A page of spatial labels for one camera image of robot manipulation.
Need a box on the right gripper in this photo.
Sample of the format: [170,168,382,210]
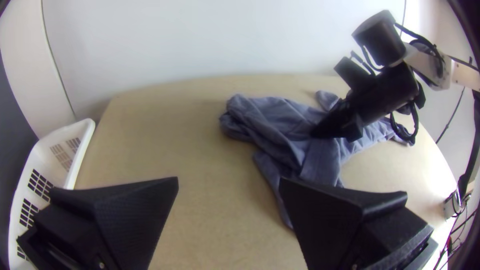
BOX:
[310,61,427,143]

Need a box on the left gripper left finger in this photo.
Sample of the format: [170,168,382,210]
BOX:
[16,176,180,270]

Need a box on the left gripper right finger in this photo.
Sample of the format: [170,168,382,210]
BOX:
[279,176,439,270]

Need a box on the blue-grey t-shirt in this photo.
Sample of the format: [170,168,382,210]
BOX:
[219,89,417,230]

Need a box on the white laundry basket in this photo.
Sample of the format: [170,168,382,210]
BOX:
[7,118,97,270]

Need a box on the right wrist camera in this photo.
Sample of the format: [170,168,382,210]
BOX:
[333,56,376,89]

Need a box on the black cable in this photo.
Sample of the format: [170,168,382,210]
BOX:
[389,99,420,147]
[433,189,477,270]

